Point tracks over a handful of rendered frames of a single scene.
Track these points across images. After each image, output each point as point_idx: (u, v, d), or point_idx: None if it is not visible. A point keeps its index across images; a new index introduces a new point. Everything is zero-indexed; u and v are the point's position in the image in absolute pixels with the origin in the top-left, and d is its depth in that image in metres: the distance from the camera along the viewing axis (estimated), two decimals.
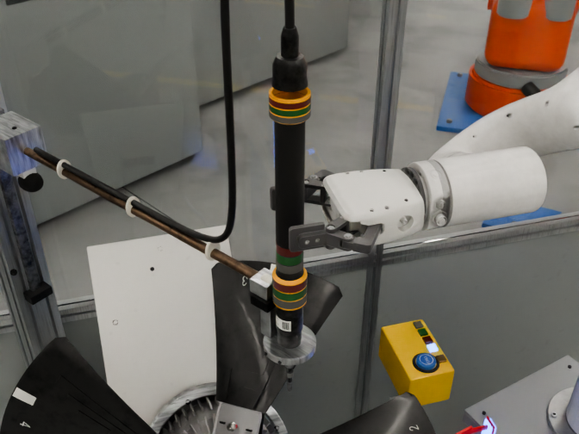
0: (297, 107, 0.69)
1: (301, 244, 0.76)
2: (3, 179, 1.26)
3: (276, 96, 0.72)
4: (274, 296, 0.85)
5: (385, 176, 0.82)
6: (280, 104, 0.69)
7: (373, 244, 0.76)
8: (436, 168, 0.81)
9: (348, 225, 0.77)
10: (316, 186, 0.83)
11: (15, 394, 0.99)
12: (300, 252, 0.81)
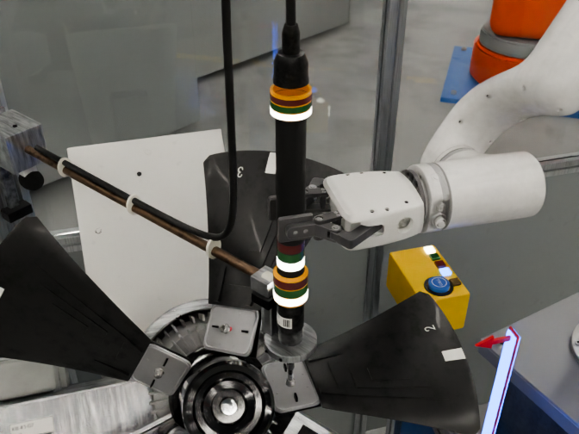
0: (298, 103, 0.69)
1: (289, 234, 0.77)
2: None
3: (277, 93, 0.72)
4: (275, 294, 0.85)
5: (385, 178, 0.82)
6: (281, 101, 0.69)
7: (358, 242, 0.76)
8: (436, 170, 0.81)
9: (339, 221, 0.78)
10: (318, 194, 0.81)
11: None
12: (301, 250, 0.81)
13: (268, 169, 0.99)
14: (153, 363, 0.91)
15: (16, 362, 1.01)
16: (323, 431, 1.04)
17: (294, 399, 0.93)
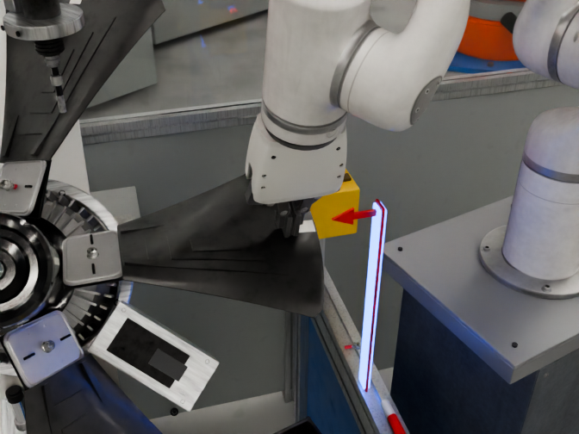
0: None
1: (300, 219, 0.81)
2: None
3: None
4: None
5: (290, 161, 0.68)
6: None
7: None
8: (324, 131, 0.64)
9: None
10: (288, 202, 0.75)
11: None
12: None
13: None
14: None
15: None
16: (152, 327, 0.87)
17: (90, 272, 0.75)
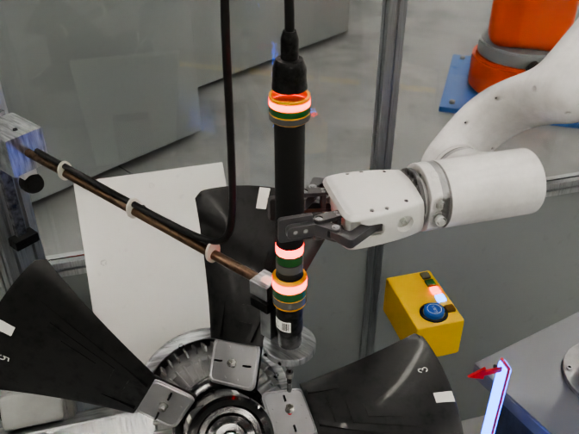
0: (297, 109, 0.69)
1: (289, 234, 0.77)
2: None
3: (276, 99, 0.73)
4: (274, 298, 0.85)
5: (385, 177, 0.82)
6: (280, 107, 0.69)
7: (358, 241, 0.76)
8: (436, 169, 0.81)
9: (339, 220, 0.78)
10: (317, 193, 0.81)
11: (261, 189, 1.01)
12: (300, 254, 0.81)
13: (437, 394, 1.05)
14: (239, 356, 0.98)
15: (26, 393, 1.05)
16: None
17: None
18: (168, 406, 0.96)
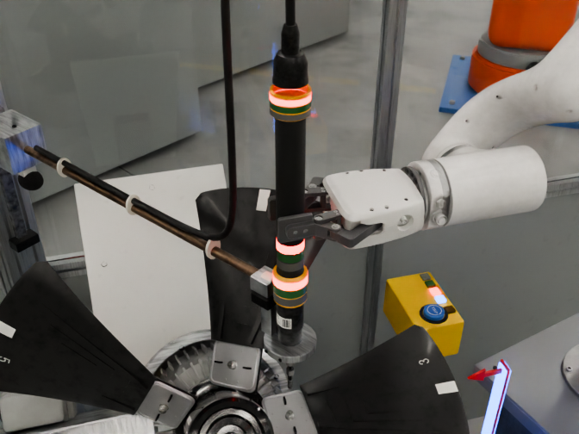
0: (298, 103, 0.69)
1: (289, 234, 0.77)
2: None
3: (276, 93, 0.72)
4: (275, 294, 0.85)
5: (385, 176, 0.82)
6: (281, 102, 0.69)
7: (358, 240, 0.76)
8: (436, 167, 0.81)
9: (339, 220, 0.78)
10: (317, 193, 0.81)
11: (261, 191, 1.01)
12: (301, 250, 0.81)
13: (439, 386, 1.03)
14: (239, 357, 0.98)
15: (27, 394, 1.05)
16: None
17: None
18: (168, 407, 0.96)
